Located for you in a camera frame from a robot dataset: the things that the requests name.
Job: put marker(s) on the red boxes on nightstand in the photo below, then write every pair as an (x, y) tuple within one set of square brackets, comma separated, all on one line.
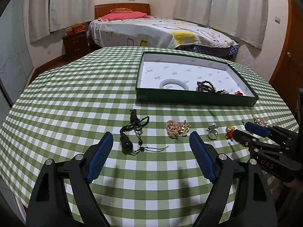
[(75, 28)]

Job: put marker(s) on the brown wooden door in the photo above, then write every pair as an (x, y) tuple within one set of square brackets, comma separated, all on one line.
[(287, 76)]

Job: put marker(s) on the window curtains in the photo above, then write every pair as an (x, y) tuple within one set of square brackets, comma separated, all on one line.
[(243, 19), (47, 16)]

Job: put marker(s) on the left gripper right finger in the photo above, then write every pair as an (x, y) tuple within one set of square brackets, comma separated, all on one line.
[(253, 204)]

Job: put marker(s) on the crystal cluster brooch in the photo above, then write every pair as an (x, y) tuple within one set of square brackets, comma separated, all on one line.
[(259, 121)]

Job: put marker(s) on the bed with patterned sheet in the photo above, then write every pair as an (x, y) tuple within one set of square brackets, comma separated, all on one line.
[(162, 33)]

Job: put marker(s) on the small red knot charm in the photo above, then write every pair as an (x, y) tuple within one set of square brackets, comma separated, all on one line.
[(238, 93)]

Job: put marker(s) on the right window curtains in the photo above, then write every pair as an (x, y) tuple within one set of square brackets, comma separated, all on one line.
[(243, 19)]

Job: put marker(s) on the left window curtains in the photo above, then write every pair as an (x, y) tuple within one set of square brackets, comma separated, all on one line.
[(47, 16)]

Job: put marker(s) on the dark wooden nightstand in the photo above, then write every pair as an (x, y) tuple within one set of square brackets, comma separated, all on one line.
[(76, 45)]

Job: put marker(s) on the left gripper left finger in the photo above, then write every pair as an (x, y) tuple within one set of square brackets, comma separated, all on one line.
[(49, 205)]

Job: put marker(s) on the green white checkered tablecloth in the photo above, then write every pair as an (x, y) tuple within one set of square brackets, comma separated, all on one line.
[(148, 179)]

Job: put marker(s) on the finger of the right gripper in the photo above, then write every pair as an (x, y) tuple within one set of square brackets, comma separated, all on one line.
[(245, 139), (257, 130)]

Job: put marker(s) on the pink pillow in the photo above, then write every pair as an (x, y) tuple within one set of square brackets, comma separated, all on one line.
[(123, 16)]

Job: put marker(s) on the person's hand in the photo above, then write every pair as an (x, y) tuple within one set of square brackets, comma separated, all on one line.
[(295, 184)]

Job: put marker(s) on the white jade bangle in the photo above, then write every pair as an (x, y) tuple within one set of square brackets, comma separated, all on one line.
[(173, 82)]

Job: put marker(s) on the glass wardrobe door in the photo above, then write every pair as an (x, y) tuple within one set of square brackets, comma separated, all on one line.
[(16, 63)]

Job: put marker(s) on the green shallow box tray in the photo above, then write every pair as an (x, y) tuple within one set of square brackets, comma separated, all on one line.
[(206, 77)]

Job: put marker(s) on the red tassel gold charm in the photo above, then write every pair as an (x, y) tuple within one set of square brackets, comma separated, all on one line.
[(229, 132)]

